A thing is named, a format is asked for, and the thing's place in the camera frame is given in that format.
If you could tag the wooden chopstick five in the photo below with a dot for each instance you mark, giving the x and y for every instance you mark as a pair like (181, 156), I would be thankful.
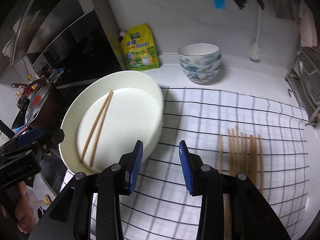
(236, 150)

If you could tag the wooden chopstick two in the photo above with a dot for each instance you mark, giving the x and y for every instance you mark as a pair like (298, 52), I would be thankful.
(101, 123)

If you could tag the yellow seasoning pouch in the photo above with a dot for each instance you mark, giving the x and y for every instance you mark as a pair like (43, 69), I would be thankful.
(139, 48)

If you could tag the middle floral ceramic bowl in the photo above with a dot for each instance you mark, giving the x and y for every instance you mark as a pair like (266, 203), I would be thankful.
(201, 64)

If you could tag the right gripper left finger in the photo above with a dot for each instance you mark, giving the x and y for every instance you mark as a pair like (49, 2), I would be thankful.
(134, 160)

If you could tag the wooden chopstick seven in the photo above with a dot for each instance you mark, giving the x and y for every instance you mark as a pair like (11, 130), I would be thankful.
(253, 160)

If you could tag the black white grid cloth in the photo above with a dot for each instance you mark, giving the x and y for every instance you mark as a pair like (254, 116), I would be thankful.
(161, 208)

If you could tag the white round tray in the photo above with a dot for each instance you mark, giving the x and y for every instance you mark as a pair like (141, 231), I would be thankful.
(135, 113)

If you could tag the wooden chopstick three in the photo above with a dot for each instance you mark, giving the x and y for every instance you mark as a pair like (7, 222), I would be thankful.
(220, 152)

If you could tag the steel dish rack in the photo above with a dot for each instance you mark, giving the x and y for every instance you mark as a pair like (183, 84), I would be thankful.
(295, 81)

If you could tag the steel steamer plate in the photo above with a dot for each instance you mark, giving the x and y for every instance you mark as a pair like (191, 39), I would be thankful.
(309, 70)

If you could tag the floral ceramic bowl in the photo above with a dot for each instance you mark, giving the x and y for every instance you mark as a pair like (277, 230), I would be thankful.
(199, 49)
(201, 77)
(201, 64)

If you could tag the wooden chopstick one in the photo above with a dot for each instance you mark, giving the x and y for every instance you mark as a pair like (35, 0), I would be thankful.
(101, 111)

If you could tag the bottom floral ceramic bowl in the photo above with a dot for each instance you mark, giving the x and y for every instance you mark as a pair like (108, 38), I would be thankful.
(201, 77)

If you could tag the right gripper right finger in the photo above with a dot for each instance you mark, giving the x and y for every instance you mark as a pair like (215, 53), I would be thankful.
(189, 168)

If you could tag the glass pot lid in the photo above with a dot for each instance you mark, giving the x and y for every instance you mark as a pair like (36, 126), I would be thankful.
(37, 102)

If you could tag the blue tape patch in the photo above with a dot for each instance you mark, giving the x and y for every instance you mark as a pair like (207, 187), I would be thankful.
(219, 4)

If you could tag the wooden chopstick six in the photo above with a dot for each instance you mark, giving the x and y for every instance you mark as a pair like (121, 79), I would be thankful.
(244, 152)

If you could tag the pink hanging cloth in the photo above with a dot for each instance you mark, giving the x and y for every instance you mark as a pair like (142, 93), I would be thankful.
(307, 27)

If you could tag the top floral ceramic bowl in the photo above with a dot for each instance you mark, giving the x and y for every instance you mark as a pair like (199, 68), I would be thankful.
(199, 49)

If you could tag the person left hand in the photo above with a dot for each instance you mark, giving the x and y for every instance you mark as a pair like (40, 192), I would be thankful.
(23, 213)

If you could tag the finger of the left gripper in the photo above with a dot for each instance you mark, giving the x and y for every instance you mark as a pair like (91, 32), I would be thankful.
(48, 140)
(29, 136)

